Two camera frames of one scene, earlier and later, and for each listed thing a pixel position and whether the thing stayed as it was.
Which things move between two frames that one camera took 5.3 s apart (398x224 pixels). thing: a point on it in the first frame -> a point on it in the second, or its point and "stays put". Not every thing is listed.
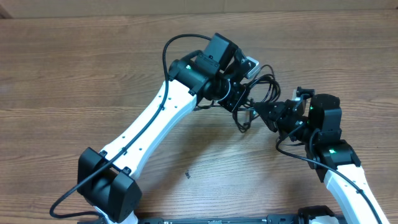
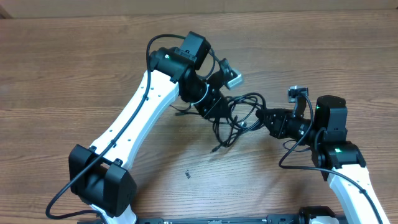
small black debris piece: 187,175 stays put
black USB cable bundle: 267,90 -> 247,112
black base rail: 269,219 stays put
